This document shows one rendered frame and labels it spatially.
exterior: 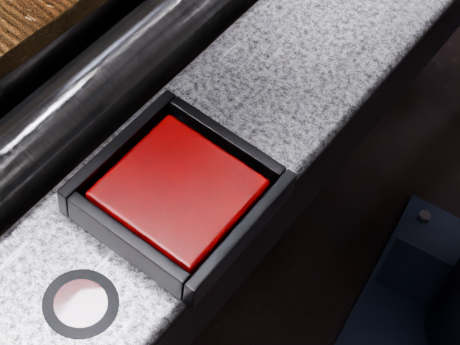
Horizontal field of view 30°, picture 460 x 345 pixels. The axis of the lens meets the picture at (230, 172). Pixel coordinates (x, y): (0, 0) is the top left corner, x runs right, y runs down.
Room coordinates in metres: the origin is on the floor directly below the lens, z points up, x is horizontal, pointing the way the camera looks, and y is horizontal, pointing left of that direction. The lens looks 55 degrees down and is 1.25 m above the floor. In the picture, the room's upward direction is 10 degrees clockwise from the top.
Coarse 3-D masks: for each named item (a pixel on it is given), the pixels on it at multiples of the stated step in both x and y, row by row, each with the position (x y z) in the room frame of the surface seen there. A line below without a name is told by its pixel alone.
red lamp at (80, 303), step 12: (60, 288) 0.16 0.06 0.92; (72, 288) 0.16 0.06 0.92; (84, 288) 0.16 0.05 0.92; (96, 288) 0.16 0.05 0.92; (60, 300) 0.15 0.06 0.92; (72, 300) 0.15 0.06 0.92; (84, 300) 0.15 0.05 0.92; (96, 300) 0.15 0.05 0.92; (60, 312) 0.15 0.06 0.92; (72, 312) 0.15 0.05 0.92; (84, 312) 0.15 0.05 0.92; (96, 312) 0.15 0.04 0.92; (72, 324) 0.14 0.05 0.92; (84, 324) 0.14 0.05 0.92
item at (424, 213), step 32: (416, 224) 0.82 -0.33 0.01; (448, 224) 0.83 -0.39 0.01; (384, 256) 0.74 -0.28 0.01; (416, 256) 0.68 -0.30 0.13; (448, 256) 0.77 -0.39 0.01; (384, 288) 0.68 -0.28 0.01; (416, 288) 0.67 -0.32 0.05; (448, 288) 0.63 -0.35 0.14; (352, 320) 0.62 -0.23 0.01; (384, 320) 0.63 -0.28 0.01; (416, 320) 0.64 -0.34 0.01; (448, 320) 0.60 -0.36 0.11
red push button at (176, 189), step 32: (160, 128) 0.24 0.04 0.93; (128, 160) 0.22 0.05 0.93; (160, 160) 0.22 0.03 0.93; (192, 160) 0.22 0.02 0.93; (224, 160) 0.23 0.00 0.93; (96, 192) 0.20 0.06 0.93; (128, 192) 0.20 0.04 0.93; (160, 192) 0.20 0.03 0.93; (192, 192) 0.21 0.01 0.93; (224, 192) 0.21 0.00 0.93; (256, 192) 0.21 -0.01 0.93; (128, 224) 0.19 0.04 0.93; (160, 224) 0.19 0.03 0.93; (192, 224) 0.19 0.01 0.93; (224, 224) 0.19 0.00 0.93; (192, 256) 0.17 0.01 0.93
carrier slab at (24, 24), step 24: (0, 0) 0.29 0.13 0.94; (24, 0) 0.30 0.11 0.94; (48, 0) 0.30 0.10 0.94; (72, 0) 0.30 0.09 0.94; (96, 0) 0.31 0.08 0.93; (0, 24) 0.28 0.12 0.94; (24, 24) 0.28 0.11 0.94; (48, 24) 0.28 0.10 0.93; (72, 24) 0.30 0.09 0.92; (0, 48) 0.26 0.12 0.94; (24, 48) 0.27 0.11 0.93; (0, 72) 0.26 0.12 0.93
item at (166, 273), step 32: (160, 96) 0.25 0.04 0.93; (128, 128) 0.23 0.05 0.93; (192, 128) 0.24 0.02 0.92; (224, 128) 0.24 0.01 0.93; (96, 160) 0.21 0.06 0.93; (256, 160) 0.23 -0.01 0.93; (64, 192) 0.19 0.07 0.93; (288, 192) 0.22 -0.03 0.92; (96, 224) 0.18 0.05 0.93; (256, 224) 0.20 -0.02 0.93; (128, 256) 0.17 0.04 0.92; (160, 256) 0.17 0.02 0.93; (224, 256) 0.18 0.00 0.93; (192, 288) 0.16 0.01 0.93
